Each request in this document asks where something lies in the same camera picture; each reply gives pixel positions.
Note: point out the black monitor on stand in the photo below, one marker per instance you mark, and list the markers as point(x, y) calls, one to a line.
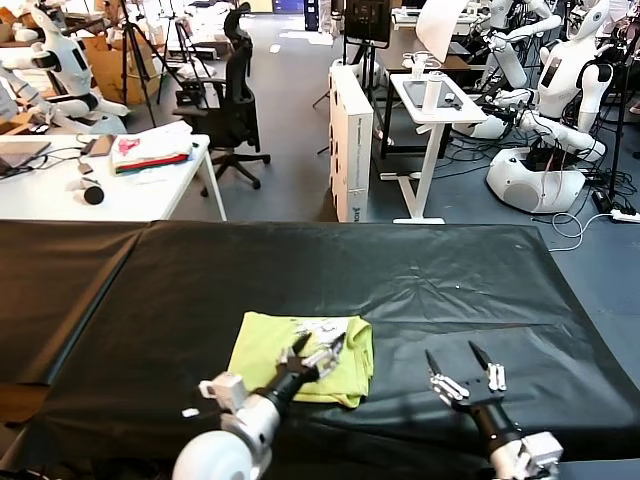
point(368, 20)

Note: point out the dark wooden desk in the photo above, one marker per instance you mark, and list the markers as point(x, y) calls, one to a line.
point(457, 61)

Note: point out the tall black tripod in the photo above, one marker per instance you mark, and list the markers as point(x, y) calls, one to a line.
point(124, 50)

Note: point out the white curved board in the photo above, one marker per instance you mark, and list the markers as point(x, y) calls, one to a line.
point(441, 30)

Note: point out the black round speaker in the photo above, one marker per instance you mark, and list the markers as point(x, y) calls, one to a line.
point(93, 194)

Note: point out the dark brown table mat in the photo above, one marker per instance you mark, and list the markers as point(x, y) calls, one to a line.
point(50, 280)

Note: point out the black office chair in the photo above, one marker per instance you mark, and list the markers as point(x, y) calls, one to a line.
point(240, 110)

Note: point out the yellow-green t-shirt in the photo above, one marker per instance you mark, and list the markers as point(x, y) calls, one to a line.
point(260, 345)

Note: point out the tall white cardboard box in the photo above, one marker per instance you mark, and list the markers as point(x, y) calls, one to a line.
point(350, 150)

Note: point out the white humanoid robot raised arm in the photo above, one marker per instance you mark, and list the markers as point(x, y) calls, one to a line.
point(511, 60)

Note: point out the white humanoid robot on base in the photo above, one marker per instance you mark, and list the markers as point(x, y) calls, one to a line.
point(562, 85)

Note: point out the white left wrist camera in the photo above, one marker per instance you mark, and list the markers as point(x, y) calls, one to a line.
point(225, 392)

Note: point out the brown phone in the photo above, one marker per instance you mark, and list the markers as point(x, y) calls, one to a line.
point(103, 144)

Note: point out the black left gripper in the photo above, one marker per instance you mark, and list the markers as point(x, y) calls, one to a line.
point(290, 380)

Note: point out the grey laptop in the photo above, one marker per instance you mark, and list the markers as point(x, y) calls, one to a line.
point(20, 151)

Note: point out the brown cardboard box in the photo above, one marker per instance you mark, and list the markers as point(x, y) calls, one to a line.
point(107, 75)

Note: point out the white power strip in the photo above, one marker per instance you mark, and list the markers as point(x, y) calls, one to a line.
point(626, 215)

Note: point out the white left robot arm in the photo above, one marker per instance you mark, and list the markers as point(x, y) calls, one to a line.
point(225, 450)

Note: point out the dark tablet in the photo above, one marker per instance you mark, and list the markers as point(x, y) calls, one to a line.
point(416, 92)

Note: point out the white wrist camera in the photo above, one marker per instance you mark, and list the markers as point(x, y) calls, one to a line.
point(225, 392)
point(542, 452)

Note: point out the white drone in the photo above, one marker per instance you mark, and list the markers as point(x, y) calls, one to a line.
point(421, 61)

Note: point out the black pole stand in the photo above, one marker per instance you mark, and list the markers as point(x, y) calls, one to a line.
point(620, 125)

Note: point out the white standing desk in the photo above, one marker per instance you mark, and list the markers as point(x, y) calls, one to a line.
point(425, 150)

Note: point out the white humanoid robot black waist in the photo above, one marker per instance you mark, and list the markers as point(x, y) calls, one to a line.
point(70, 65)

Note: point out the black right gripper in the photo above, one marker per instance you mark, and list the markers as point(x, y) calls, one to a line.
point(477, 397)

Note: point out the stack of folded clothes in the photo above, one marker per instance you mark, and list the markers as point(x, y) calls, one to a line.
point(150, 147)

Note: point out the short black tripod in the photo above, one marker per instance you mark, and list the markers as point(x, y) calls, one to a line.
point(176, 22)

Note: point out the white water bottle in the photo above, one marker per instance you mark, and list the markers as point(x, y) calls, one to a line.
point(432, 95)

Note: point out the white work table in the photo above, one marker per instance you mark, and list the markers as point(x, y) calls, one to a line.
point(45, 200)

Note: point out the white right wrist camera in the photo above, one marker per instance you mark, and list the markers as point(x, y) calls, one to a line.
point(542, 452)

